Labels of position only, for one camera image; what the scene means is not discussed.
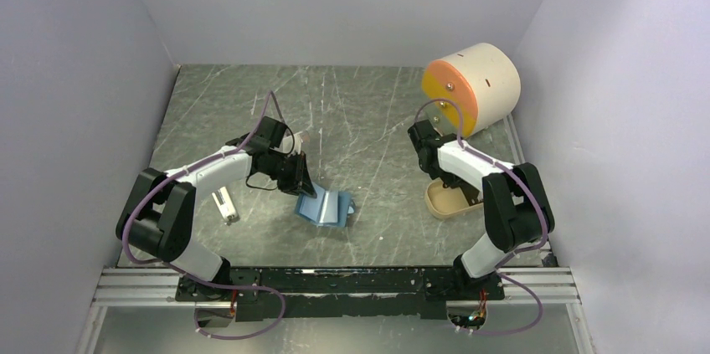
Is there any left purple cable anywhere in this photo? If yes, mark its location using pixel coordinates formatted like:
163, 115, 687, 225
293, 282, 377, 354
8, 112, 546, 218
121, 90, 286, 341

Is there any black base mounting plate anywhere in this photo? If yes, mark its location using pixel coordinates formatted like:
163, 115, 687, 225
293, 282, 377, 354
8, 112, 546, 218
174, 265, 505, 321

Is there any blue card holder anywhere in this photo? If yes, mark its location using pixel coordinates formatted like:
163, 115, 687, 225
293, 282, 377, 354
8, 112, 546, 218
295, 184, 356, 228

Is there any beige oval tray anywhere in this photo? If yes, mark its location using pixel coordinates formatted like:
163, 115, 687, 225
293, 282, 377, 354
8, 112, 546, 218
424, 179, 483, 219

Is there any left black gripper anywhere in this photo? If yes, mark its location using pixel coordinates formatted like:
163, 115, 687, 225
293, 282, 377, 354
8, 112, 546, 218
266, 151, 317, 200

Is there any beige cylindrical drawer box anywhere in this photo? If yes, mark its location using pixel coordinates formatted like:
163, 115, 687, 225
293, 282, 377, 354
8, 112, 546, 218
421, 43, 521, 138

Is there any small white plastic piece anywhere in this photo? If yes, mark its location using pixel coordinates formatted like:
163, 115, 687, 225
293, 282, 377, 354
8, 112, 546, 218
212, 187, 240, 226

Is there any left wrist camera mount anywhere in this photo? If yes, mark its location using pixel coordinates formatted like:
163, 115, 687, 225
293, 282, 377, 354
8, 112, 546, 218
280, 130, 311, 155

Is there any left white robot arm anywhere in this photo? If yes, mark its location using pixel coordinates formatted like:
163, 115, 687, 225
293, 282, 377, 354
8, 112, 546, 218
116, 117, 316, 300

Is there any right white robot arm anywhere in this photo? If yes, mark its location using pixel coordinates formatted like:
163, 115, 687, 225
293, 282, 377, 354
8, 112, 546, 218
408, 121, 554, 299

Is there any aluminium rail frame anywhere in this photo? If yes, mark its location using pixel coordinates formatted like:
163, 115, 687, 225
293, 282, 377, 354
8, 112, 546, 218
91, 118, 584, 308

